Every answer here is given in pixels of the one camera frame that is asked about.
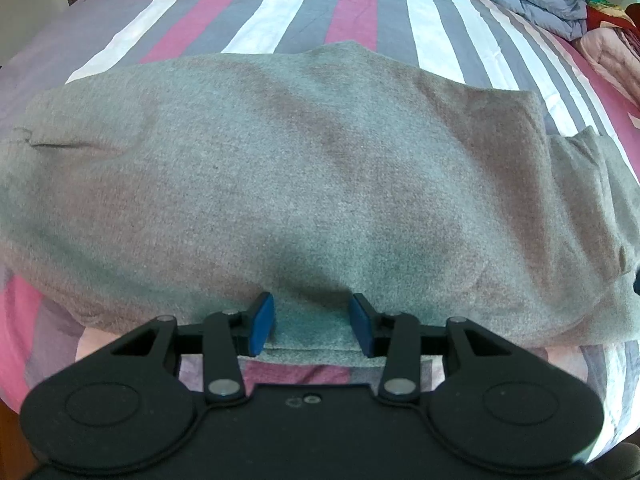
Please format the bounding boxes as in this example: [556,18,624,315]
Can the grey pants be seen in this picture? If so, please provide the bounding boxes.
[0,40,640,363]

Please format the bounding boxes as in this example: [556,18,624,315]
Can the striped bed sheet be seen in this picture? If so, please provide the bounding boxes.
[0,0,640,461]

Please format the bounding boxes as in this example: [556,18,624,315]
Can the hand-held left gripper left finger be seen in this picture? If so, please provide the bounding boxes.
[111,293,277,404]

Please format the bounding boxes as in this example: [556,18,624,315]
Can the pink quilted blanket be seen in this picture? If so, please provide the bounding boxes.
[577,25,640,108]

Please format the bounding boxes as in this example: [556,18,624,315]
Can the colourful patterned cloth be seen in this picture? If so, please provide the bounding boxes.
[582,0,640,41]

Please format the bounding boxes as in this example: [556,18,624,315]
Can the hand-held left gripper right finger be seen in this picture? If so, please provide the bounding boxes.
[348,293,511,405]

